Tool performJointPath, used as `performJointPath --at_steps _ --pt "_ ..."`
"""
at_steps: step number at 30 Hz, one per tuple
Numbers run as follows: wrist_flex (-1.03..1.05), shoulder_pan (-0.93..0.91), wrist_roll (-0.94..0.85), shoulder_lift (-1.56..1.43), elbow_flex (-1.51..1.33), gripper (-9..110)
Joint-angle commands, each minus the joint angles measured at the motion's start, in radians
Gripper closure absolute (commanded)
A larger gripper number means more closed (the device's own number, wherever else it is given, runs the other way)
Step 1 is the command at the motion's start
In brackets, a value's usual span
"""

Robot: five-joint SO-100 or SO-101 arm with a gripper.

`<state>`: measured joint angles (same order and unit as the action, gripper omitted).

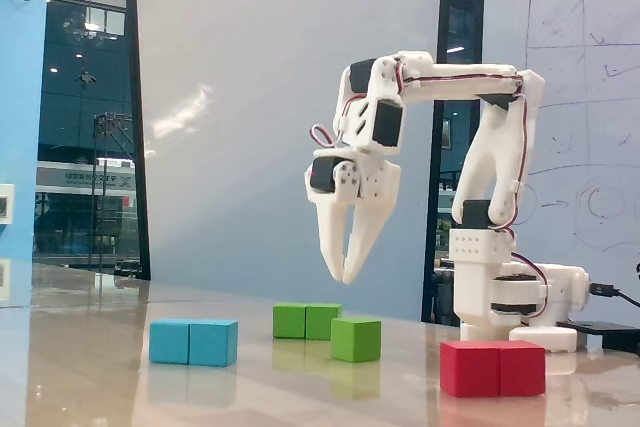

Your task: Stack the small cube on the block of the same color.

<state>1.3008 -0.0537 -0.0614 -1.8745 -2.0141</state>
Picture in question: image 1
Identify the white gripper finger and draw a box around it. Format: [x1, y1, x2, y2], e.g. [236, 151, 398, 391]
[344, 202, 396, 283]
[316, 161, 362, 282]

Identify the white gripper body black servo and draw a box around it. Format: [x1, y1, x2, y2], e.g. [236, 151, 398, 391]
[304, 145, 403, 205]

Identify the small green cube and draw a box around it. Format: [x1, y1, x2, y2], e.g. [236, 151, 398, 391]
[330, 316, 383, 364]

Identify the long green block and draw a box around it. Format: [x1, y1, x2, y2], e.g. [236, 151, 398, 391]
[272, 302, 344, 342]

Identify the long blue block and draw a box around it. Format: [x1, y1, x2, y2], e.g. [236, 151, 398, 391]
[148, 318, 240, 368]

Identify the long red block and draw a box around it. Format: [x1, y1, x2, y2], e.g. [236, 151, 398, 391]
[439, 339, 547, 399]

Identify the whiteboard with marker drawings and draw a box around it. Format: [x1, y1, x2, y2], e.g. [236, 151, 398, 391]
[482, 0, 640, 333]

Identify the metal scaffold tower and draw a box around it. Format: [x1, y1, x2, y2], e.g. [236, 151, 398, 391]
[92, 113, 135, 271]

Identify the black flat power box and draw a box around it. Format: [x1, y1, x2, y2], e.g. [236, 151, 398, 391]
[555, 319, 640, 353]

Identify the red black white servo cable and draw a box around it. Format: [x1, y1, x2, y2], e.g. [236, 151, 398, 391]
[389, 57, 526, 98]
[510, 250, 551, 321]
[499, 77, 532, 243]
[310, 124, 347, 149]

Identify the black window frame post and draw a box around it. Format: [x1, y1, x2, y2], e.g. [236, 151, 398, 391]
[123, 0, 152, 282]
[421, 0, 455, 324]

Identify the black plug cable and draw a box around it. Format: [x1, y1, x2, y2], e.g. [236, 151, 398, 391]
[589, 282, 640, 309]

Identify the white wall switch box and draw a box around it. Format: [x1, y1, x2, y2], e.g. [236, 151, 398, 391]
[0, 184, 15, 224]

